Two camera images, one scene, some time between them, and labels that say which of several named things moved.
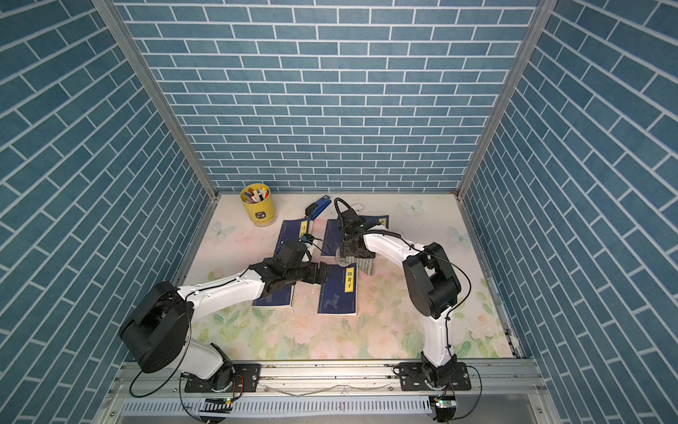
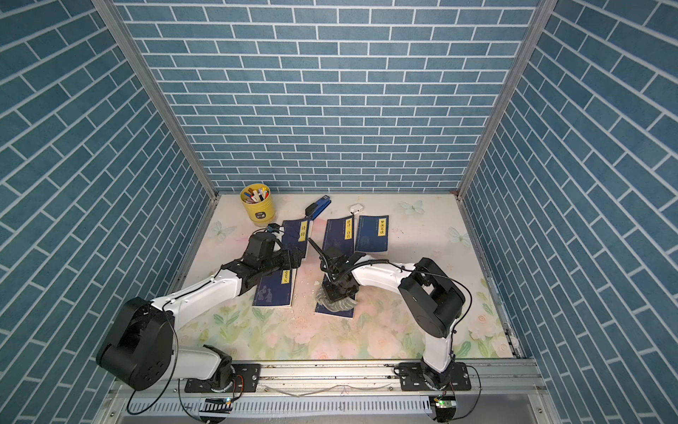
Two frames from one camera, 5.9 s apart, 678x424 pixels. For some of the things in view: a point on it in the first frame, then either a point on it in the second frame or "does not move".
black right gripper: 345,249 to 332,295
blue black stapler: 315,208 does not move
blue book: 294,229 does not move
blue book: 333,238 does not move
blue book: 279,295 does not move
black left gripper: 321,276 to 296,260
